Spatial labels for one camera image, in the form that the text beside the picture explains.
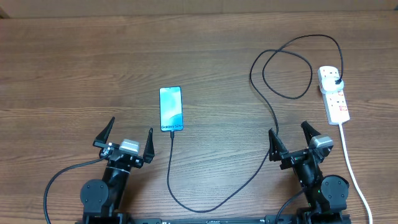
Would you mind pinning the white charger plug adapter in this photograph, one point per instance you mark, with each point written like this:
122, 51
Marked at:
331, 84

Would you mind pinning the Samsung Galaxy smartphone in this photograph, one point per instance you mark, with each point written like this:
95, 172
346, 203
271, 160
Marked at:
171, 109

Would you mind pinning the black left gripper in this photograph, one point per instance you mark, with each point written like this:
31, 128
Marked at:
101, 140

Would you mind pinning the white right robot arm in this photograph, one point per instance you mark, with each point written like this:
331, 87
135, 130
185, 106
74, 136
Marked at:
326, 195

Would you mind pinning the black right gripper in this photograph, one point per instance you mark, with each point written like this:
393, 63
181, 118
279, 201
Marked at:
277, 152

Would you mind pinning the white power strip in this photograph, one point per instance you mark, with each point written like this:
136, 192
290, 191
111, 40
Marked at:
335, 103

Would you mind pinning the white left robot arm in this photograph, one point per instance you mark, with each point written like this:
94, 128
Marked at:
101, 198

